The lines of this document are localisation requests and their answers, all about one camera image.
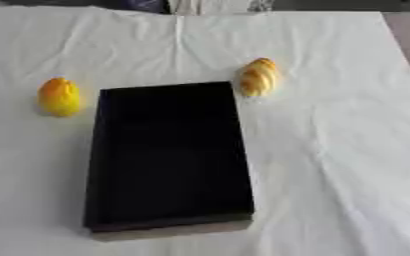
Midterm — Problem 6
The black open box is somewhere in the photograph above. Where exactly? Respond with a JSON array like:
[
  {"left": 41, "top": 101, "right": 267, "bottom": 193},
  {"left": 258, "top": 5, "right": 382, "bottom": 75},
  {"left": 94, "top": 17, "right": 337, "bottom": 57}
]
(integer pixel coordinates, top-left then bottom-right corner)
[{"left": 82, "top": 80, "right": 256, "bottom": 242}]

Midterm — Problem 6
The golden toy bread loaf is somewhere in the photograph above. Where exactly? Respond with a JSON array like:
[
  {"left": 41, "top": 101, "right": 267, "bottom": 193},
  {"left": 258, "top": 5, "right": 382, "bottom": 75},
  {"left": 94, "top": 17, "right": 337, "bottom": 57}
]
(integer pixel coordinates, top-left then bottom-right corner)
[{"left": 236, "top": 57, "right": 281, "bottom": 98}]

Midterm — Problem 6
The person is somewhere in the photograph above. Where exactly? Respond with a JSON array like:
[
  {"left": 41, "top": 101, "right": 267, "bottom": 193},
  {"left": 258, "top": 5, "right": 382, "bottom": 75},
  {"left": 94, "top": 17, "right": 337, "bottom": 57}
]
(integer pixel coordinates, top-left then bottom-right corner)
[{"left": 84, "top": 0, "right": 275, "bottom": 16}]

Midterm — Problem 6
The yellow toy fruit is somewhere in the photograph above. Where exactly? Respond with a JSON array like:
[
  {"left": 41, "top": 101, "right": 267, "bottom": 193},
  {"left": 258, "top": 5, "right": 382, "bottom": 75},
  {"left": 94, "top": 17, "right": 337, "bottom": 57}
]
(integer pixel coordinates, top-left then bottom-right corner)
[{"left": 35, "top": 76, "right": 83, "bottom": 118}]

